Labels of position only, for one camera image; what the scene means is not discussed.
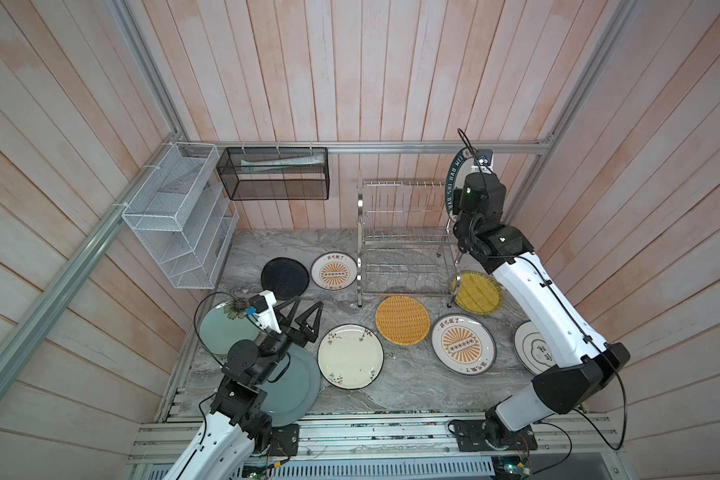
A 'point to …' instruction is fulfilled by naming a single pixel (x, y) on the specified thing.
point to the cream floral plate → (350, 356)
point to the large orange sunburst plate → (463, 344)
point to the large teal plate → (293, 388)
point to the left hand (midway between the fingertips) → (313, 306)
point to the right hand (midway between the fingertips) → (483, 183)
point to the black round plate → (285, 277)
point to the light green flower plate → (221, 320)
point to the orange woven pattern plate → (403, 320)
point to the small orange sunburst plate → (333, 271)
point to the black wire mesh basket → (275, 173)
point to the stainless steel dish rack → (405, 243)
